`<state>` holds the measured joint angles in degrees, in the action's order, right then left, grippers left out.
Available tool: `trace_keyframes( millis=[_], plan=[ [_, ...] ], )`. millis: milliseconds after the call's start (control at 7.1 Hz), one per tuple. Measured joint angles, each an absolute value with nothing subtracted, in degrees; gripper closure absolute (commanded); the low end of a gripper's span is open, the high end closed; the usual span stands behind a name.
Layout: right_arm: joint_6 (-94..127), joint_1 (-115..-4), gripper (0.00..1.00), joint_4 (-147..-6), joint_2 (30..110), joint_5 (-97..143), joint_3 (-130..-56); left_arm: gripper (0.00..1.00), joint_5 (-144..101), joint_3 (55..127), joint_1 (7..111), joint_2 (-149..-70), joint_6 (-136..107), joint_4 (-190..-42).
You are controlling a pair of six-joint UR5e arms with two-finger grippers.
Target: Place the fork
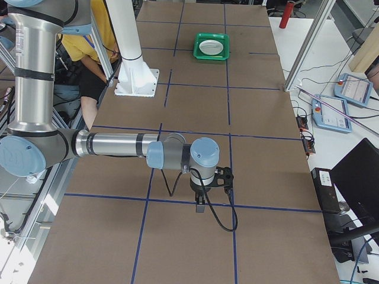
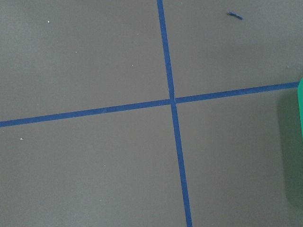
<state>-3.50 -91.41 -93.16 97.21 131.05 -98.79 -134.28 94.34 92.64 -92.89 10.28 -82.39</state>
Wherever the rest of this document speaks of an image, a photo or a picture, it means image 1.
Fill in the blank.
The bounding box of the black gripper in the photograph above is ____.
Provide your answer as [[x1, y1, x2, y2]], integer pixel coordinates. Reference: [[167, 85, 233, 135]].
[[190, 181, 211, 213]]

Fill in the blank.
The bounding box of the white plastic fork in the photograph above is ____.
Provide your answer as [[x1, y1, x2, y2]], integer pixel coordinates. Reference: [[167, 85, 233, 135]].
[[200, 44, 223, 54]]

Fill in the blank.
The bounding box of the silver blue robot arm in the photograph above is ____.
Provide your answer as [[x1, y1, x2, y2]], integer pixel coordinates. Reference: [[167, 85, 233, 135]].
[[1, 1, 220, 212]]

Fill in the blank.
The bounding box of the brown paper table cover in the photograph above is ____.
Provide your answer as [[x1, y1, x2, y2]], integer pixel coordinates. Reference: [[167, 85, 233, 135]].
[[29, 2, 339, 283]]

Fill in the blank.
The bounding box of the orange electronics board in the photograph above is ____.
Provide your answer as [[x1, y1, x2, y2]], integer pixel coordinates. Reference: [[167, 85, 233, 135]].
[[296, 116, 309, 131], [302, 136, 316, 155]]

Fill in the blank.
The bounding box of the black computer box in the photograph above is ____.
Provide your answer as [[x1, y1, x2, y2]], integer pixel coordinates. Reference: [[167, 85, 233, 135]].
[[311, 167, 341, 214]]

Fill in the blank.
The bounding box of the near blue teach pendant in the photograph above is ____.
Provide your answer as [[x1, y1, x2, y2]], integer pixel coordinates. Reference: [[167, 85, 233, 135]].
[[311, 95, 352, 133]]

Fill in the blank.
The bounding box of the blue teach pendant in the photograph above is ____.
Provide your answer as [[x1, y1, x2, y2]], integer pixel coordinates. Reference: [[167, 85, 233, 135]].
[[311, 95, 352, 133], [334, 73, 373, 108]]

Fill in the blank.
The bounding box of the white round plate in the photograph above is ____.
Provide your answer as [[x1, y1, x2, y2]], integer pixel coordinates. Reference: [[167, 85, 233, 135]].
[[199, 40, 224, 56]]

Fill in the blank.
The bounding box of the long metal rod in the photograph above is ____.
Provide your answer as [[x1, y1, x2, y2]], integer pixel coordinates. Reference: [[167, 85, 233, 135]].
[[296, 85, 378, 137]]

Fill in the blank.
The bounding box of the green plastic tray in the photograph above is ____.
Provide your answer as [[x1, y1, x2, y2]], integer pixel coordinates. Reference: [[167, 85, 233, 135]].
[[193, 33, 230, 61]]

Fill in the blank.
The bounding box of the black monitor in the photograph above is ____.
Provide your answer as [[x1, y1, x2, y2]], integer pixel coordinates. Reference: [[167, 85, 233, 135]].
[[331, 138, 378, 222]]

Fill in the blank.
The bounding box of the far blue teach pendant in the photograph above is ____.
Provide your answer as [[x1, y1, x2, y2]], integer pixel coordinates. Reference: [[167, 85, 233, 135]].
[[334, 73, 373, 108]]

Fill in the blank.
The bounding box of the person in yellow shirt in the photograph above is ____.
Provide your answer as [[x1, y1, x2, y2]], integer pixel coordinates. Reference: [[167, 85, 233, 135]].
[[62, 1, 118, 129]]

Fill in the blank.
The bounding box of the red cylinder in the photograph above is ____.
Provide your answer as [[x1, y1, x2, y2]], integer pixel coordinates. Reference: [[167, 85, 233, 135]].
[[279, 1, 295, 29]]

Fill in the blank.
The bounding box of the black camera cable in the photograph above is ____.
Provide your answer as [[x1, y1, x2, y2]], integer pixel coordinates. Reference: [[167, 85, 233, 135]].
[[161, 167, 239, 232]]

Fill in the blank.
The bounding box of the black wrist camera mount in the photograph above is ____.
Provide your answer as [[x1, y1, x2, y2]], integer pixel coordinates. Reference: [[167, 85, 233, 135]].
[[214, 166, 234, 189]]

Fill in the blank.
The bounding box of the aluminium frame post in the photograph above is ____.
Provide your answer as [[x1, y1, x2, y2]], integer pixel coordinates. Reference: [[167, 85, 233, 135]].
[[284, 0, 336, 92]]

